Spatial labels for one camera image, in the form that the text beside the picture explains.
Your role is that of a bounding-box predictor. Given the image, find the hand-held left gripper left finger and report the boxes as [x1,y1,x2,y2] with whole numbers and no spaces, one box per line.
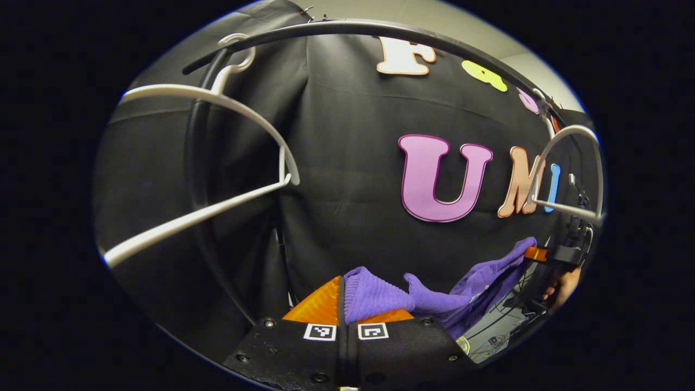
[225,276,346,389]

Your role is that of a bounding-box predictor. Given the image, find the black clothes rack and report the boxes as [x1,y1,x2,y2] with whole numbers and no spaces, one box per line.
[182,19,568,326]

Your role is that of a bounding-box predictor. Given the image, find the white clothes hanger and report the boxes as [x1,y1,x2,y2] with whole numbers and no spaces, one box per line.
[529,90,605,226]
[103,34,300,269]

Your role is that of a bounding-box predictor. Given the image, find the bundle of floor cables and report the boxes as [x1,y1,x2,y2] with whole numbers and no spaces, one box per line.
[470,272,549,360]

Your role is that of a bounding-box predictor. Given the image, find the purple shirt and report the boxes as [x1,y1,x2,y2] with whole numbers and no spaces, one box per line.
[344,237,538,340]

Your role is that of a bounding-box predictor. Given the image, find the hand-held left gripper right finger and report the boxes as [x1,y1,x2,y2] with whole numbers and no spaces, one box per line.
[347,308,478,386]

